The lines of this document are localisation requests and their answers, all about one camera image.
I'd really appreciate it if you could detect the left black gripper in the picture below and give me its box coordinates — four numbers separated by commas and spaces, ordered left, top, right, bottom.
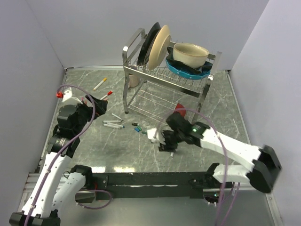
73, 94, 107, 134

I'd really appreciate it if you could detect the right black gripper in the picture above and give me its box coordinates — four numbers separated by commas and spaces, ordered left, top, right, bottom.
159, 129, 184, 153

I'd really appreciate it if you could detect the red cap marker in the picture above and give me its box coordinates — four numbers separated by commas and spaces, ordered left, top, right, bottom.
100, 90, 113, 100

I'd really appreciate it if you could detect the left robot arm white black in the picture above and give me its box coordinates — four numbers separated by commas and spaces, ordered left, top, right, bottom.
9, 93, 108, 226

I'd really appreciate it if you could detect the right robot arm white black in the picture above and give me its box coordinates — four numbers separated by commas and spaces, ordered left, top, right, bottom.
148, 112, 282, 194

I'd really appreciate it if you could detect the red bowl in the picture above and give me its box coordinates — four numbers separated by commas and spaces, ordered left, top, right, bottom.
174, 103, 186, 118

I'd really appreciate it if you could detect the yellow cap marker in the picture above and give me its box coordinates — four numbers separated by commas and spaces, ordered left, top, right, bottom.
93, 78, 107, 91

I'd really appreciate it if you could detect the stainless steel dish rack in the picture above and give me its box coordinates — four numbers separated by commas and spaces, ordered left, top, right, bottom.
122, 28, 221, 121

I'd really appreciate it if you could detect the pink cup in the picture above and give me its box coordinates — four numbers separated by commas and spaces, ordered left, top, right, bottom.
128, 74, 140, 88

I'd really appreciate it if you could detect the blue dotted dish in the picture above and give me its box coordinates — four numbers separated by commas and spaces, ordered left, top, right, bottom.
166, 61, 211, 80

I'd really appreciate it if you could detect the cream ceramic bowl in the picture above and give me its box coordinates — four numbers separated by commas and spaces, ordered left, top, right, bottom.
173, 43, 209, 69

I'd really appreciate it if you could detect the black plate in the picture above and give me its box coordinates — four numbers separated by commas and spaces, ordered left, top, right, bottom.
137, 22, 161, 66

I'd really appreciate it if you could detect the black base beam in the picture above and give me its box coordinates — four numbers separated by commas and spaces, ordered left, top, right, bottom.
81, 172, 222, 200

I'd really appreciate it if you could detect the beige plate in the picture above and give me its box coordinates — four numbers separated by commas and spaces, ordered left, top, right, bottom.
148, 25, 171, 70

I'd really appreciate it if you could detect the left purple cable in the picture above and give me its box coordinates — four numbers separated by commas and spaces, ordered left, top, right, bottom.
23, 85, 112, 226

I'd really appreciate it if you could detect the aluminium rail frame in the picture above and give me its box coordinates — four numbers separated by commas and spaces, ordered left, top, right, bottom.
23, 170, 273, 194

